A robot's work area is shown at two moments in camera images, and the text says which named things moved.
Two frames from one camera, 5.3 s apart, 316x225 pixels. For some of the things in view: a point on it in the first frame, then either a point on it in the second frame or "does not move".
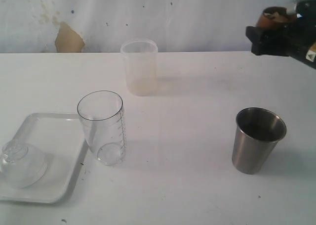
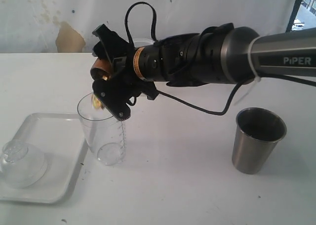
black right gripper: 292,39 → 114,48
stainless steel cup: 257,132 does not move
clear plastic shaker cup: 102,115 does not move
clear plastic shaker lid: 21,165 does not move
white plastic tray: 60,139 does not move
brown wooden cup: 273,17 → 101,68
